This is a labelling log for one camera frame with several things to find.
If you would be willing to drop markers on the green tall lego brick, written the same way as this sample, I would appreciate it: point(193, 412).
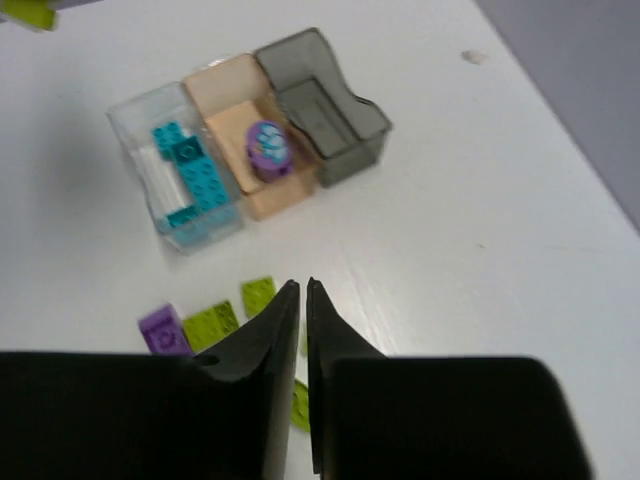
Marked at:
point(34, 14)

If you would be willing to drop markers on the purple round printed lego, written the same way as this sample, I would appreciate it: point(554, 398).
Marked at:
point(268, 150)

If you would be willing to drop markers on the green large lego brick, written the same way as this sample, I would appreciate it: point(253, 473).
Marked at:
point(300, 409)

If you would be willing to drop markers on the teal small lego cube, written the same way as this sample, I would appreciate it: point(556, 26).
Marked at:
point(182, 216)

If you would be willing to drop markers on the amber plastic bin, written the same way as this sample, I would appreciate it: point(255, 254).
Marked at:
point(231, 96)

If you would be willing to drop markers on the clear plastic bin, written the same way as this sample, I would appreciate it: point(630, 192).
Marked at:
point(132, 122)

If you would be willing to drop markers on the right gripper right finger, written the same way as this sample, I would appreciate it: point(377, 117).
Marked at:
point(374, 416)

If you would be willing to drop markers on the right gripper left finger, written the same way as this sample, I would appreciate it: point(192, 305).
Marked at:
point(222, 414)

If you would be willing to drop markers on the green lego brick lower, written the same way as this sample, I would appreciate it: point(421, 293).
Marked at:
point(208, 327)

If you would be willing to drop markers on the grey smoked plastic bin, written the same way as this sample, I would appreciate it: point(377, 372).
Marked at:
point(348, 132)

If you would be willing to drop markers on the green lego brick upper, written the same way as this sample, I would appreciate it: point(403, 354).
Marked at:
point(257, 294)

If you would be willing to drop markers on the teal lego plate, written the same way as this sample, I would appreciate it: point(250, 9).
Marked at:
point(200, 177)

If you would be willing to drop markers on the teal round printed lego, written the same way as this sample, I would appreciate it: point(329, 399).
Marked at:
point(187, 150)

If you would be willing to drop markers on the purple sloped lego brick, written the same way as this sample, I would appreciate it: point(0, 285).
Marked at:
point(163, 333)

